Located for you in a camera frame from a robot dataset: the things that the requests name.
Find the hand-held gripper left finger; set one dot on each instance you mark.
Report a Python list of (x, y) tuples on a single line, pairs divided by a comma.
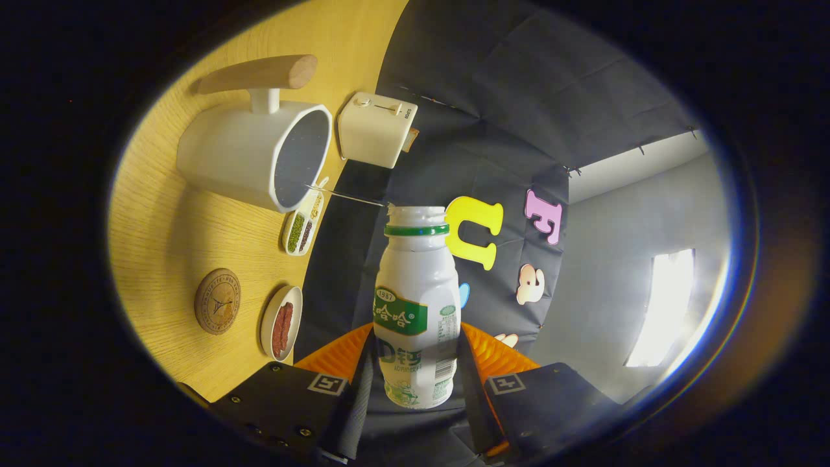
[(355, 415)]

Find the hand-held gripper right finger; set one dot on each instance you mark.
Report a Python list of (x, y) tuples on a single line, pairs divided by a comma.
[(472, 402)]

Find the white juice bottle green label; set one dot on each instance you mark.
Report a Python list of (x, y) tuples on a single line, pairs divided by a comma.
[(415, 279)]

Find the round wooden coaster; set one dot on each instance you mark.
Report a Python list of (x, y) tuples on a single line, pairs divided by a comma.
[(218, 301)]

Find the thin juice stream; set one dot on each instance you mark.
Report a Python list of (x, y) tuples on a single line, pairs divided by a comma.
[(350, 196)]

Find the red meat strips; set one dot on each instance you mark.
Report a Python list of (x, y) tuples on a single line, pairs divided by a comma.
[(282, 327)]

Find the round white plate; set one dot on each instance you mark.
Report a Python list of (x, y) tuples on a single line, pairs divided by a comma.
[(267, 324)]

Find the white divided dish with beans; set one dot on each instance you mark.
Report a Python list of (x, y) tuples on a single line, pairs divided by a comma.
[(297, 230)]

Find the ceiling light panel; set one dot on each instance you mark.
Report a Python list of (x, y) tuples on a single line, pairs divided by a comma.
[(668, 305)]

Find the wooden table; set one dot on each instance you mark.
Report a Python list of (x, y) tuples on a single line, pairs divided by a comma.
[(162, 227)]

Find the bread slice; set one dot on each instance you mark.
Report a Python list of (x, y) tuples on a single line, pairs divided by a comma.
[(412, 139)]

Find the cream toaster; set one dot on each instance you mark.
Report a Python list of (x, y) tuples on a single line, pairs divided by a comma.
[(373, 133)]

